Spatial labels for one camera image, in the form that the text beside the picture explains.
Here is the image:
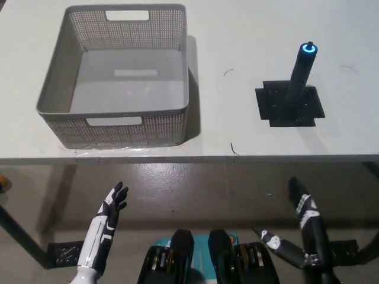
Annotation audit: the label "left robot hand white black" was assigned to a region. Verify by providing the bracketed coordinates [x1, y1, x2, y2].
[76, 181, 130, 272]

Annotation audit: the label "black tape patch holder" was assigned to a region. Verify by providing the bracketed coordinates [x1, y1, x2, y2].
[255, 80, 326, 128]

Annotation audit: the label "dark electric screwdriver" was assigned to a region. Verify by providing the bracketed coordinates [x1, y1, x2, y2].
[282, 41, 318, 115]

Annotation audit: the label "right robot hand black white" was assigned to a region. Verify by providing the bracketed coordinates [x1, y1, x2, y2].
[253, 176, 337, 269]

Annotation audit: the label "white label sticker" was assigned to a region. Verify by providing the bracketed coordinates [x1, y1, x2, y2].
[113, 68, 158, 78]

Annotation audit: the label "black floor tape patch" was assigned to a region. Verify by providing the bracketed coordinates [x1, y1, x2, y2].
[47, 240, 85, 269]
[325, 238, 361, 267]

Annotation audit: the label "black table leg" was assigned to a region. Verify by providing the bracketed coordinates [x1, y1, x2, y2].
[0, 204, 50, 269]

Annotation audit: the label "grey perforated plastic basket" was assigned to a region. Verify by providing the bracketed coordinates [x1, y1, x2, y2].
[35, 3, 190, 150]

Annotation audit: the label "robot body black teal blocks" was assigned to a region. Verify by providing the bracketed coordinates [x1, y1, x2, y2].
[136, 229, 281, 284]

